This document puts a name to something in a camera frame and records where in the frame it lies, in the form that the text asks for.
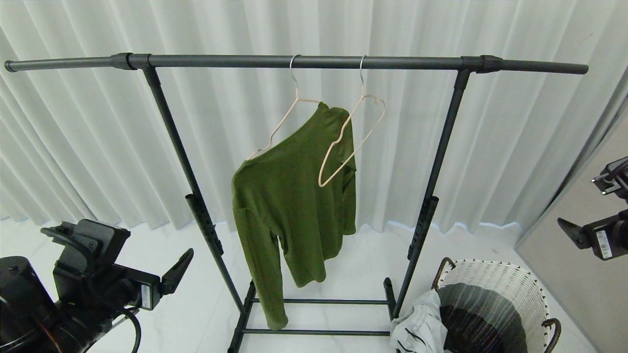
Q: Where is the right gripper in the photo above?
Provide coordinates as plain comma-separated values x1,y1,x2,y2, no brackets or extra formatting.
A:
558,211,628,260

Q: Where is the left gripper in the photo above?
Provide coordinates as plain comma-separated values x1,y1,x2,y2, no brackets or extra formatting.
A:
53,248,194,319

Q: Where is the green t-shirt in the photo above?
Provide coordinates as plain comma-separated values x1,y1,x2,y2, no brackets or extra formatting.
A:
232,102,358,330

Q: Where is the pink clothes hanger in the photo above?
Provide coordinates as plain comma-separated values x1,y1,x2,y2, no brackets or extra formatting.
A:
318,55,386,188
248,55,322,160

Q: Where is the white laundry basket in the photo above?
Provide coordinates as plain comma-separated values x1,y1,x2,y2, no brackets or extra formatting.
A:
432,257,562,353

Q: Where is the black clothes rack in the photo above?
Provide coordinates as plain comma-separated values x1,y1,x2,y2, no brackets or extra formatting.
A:
4,53,589,353

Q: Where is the white curtain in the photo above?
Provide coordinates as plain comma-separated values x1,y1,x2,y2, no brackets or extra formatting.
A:
0,0,628,236

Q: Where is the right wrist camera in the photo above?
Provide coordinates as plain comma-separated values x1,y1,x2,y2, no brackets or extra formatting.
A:
591,157,628,199

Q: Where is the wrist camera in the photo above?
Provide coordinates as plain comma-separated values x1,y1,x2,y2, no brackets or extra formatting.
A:
591,157,628,199
42,219,131,275

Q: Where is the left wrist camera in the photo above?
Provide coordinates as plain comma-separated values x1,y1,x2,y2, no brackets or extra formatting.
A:
42,219,131,275

